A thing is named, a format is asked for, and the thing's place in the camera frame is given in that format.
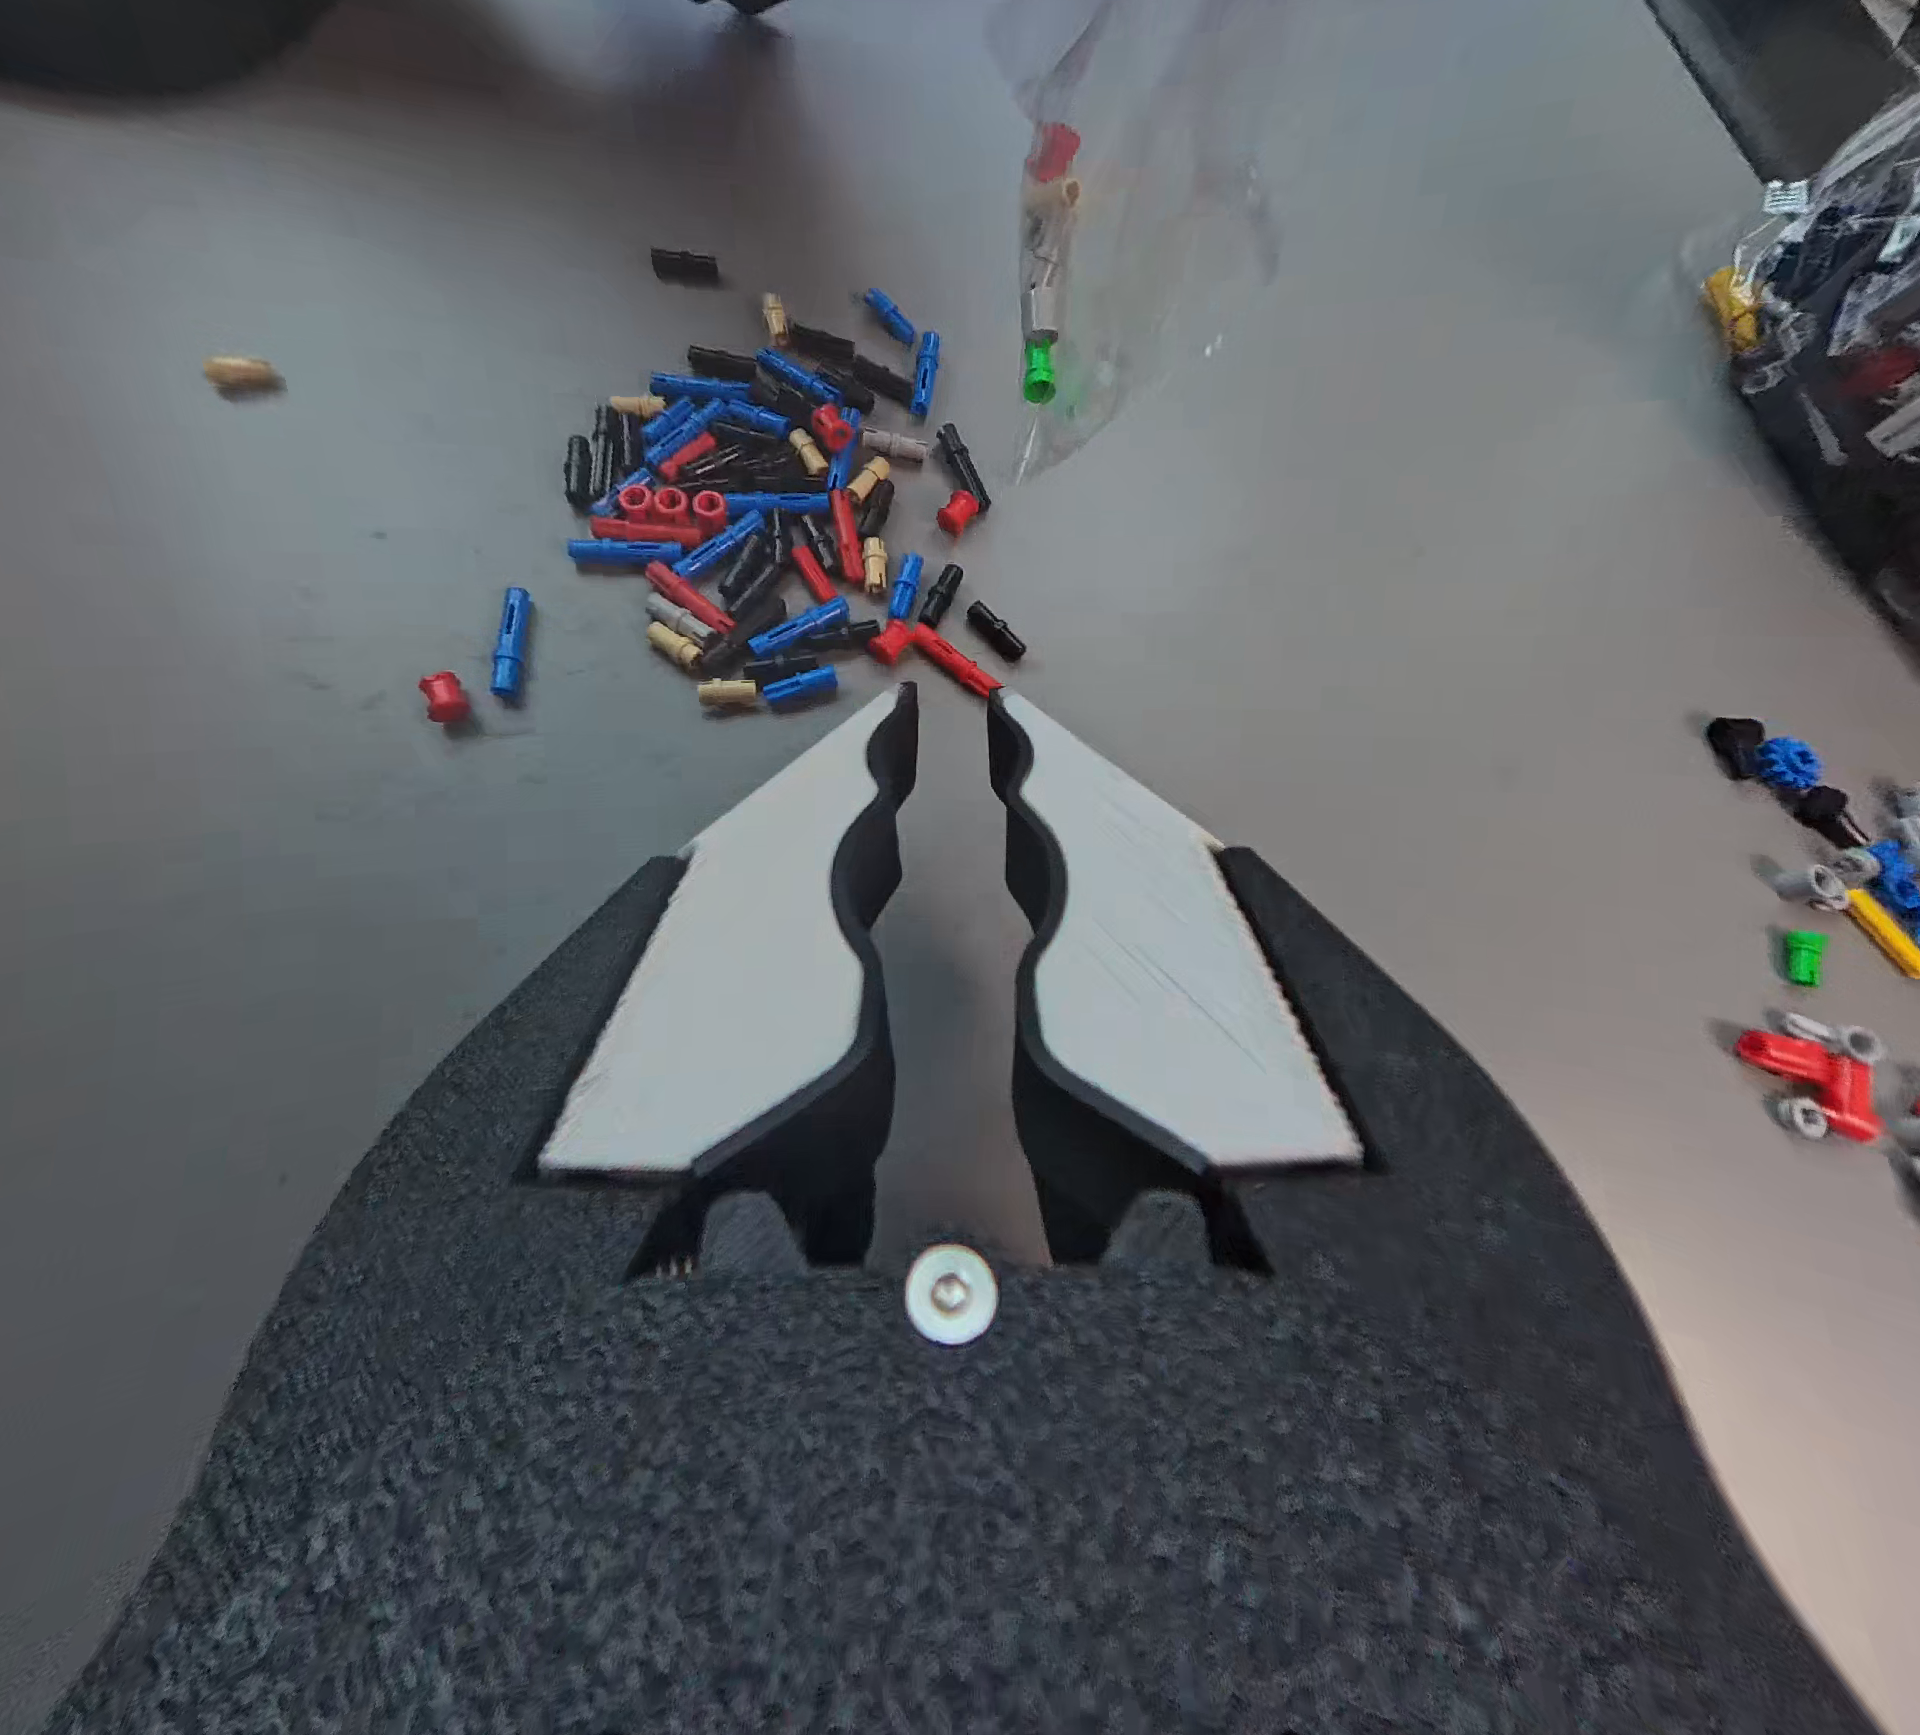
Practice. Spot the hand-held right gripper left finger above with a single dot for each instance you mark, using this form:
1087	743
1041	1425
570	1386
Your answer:
737	1000

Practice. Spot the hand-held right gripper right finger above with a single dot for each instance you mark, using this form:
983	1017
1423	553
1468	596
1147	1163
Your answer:
1171	1000

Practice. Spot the small red piece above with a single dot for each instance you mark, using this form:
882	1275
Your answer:
1055	149

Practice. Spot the tan pin piece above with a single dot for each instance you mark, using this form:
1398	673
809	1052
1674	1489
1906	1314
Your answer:
1050	198

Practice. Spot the small clear plastic bag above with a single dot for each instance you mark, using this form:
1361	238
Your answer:
1139	265

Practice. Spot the red angled pin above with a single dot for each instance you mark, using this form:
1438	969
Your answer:
953	659

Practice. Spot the grey bushing piece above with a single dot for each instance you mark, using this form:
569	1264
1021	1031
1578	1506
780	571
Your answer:
1044	287

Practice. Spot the green pin piece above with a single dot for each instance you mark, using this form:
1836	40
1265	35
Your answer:
1040	372

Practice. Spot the pile of small mixed pieces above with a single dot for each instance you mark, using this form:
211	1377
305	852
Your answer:
1823	1060

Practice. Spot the grey desk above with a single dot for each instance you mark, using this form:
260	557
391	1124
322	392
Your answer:
1352	565

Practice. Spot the black connector pin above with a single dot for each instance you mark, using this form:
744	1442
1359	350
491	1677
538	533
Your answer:
993	629
683	265

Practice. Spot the red bushing piece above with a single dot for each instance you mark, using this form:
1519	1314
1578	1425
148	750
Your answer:
445	697

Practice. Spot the blue connector pin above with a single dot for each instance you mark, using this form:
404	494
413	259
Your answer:
509	641

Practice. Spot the pile of connector pins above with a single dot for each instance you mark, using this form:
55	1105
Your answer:
672	505

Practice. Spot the tan connector pin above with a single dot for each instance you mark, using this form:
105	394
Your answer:
239	372

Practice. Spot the clear bag of black parts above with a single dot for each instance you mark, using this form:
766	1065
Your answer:
1845	324

